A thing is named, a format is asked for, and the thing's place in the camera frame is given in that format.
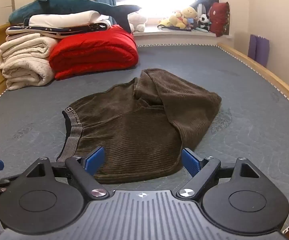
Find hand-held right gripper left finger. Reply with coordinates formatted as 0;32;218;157
22;146;110;201

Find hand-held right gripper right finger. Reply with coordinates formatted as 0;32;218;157
176;148;262;201

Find brown corduroy pants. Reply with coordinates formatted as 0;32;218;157
57;68;222;184

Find red folded blanket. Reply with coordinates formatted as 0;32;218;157
49;25;139;81

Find cream folded fleece blanket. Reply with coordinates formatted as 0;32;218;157
0;33;60;91

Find purple foam mat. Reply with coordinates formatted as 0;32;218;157
248;34;270;67

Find navy star-print folded blanket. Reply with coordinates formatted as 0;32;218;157
6;19;114;40

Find panda plush toy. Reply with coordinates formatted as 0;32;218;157
198;13;212;31

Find dark red cushion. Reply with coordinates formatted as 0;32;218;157
208;1;230;37

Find white folded quilt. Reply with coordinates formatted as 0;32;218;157
23;10;110;27

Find yellow bear plush toy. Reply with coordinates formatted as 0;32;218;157
169;6;199;30

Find white plush toy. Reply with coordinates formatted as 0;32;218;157
128;12;148;33

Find blue shark plush toy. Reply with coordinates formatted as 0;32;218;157
9;0;143;33

